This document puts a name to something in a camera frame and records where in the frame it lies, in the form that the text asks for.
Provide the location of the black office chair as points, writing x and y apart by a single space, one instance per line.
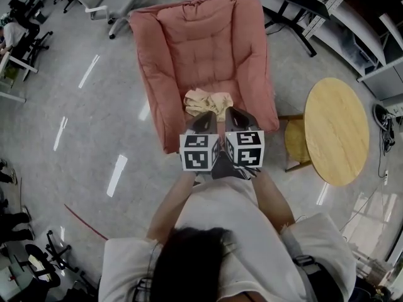
44 260

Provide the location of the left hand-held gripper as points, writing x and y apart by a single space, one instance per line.
195 154

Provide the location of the pink cushioned armchair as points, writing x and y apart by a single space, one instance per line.
201 49

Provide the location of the white metal shelving rack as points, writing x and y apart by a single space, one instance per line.
368 27

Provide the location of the white power strip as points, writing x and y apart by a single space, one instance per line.
387 176

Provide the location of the person's white shirt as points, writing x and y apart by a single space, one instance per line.
236 231

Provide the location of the round wooden side table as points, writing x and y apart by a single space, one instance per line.
337 131

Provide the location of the black monitor floor stand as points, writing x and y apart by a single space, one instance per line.
299 8

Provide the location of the black round floor device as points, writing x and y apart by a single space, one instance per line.
382 113

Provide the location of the person's black trousers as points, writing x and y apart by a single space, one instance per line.
225 168

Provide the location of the person's right forearm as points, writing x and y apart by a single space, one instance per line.
274 200

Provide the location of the cream yellow cloth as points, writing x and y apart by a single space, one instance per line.
207 101

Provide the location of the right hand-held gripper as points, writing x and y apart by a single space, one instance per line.
248 151

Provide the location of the person's left forearm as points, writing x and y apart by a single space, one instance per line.
170 206

